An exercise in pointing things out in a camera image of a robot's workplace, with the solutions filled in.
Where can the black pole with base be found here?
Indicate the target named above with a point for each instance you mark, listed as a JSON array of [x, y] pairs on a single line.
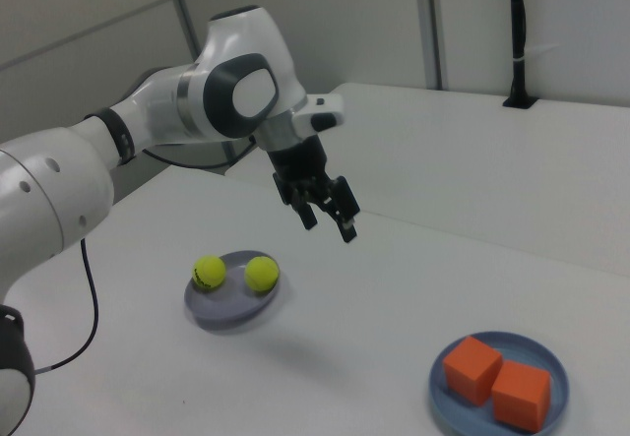
[[518, 37]]

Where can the orange foam cube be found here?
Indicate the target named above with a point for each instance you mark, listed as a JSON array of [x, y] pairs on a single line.
[[519, 396], [470, 369]]

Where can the purple plate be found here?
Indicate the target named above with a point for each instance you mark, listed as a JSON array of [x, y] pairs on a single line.
[[231, 305]]

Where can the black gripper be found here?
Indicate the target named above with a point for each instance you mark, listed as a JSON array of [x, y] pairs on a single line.
[[300, 165]]

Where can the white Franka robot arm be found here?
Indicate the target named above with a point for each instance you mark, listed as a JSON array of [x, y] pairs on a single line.
[[54, 185]]

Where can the blue plate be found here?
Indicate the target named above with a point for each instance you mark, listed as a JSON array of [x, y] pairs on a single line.
[[526, 347]]

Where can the yellow tennis ball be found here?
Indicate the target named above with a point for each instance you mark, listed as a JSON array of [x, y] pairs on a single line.
[[209, 272], [262, 274]]

